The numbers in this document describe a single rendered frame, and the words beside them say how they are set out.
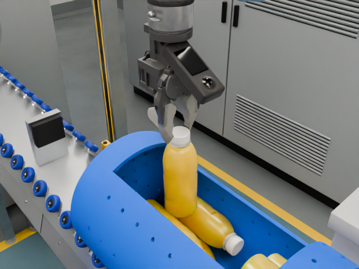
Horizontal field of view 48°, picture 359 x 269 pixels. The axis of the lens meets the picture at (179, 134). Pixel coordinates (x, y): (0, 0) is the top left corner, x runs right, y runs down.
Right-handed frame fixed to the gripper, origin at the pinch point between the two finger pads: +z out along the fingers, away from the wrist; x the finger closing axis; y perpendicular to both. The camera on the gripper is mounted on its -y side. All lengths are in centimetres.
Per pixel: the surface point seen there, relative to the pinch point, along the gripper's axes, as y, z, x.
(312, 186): 37, 114, -134
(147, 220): -8.4, 6.4, 14.2
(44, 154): 52, 30, 8
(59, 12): 437, 114, -180
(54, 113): 52, 18, 2
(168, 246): -14.5, 7.0, 14.9
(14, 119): 83, 33, 5
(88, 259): 12.8, 34.0, 16.6
